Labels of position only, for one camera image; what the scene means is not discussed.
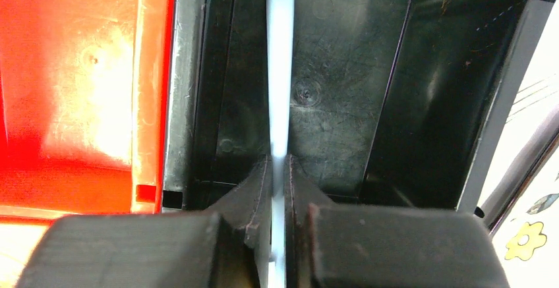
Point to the white patterned placemat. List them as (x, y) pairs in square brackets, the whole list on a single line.
[(537, 95)]

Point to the red plastic bin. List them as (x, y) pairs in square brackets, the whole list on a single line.
[(83, 94)]

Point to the black plastic bin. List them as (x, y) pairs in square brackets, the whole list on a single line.
[(395, 102)]

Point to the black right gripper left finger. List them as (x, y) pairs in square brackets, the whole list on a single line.
[(225, 245)]

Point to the floral square ceramic plate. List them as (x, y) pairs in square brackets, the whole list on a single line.
[(521, 213)]

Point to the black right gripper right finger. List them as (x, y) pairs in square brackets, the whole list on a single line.
[(348, 245)]

